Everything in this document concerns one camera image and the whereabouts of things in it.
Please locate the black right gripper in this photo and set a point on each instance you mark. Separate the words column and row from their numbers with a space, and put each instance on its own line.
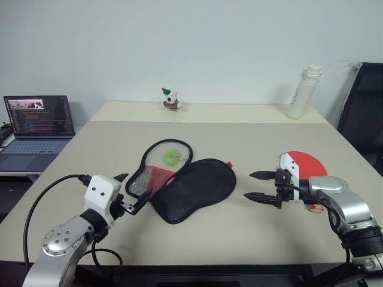
column 282, row 185

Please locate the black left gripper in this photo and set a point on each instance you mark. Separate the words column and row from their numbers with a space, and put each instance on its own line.
column 118, row 206

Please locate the green fuzzy zipper charm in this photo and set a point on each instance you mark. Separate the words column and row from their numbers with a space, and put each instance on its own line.
column 172, row 157

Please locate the red table tennis paddle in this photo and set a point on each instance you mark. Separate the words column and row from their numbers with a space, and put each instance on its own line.
column 311, row 164

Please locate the black and red paddle case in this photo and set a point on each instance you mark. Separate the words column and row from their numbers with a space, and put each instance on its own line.
column 194, row 191

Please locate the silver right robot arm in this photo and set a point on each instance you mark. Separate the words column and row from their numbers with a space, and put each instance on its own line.
column 350, row 206

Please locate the small white plush toy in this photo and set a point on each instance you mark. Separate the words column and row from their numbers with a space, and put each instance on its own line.
column 171, row 100

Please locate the white water bottle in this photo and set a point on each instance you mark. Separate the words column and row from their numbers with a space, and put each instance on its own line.
column 299, row 95

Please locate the open grey laptop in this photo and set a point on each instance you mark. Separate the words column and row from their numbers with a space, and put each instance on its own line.
column 39, row 119

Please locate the black office chair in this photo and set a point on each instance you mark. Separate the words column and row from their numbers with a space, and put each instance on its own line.
column 365, row 113

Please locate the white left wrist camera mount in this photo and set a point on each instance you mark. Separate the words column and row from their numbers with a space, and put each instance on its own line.
column 100, row 194

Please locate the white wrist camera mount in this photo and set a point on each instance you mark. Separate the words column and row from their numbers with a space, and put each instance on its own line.
column 100, row 194
column 288, row 164

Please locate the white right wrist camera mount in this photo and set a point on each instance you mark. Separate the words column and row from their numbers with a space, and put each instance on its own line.
column 288, row 164

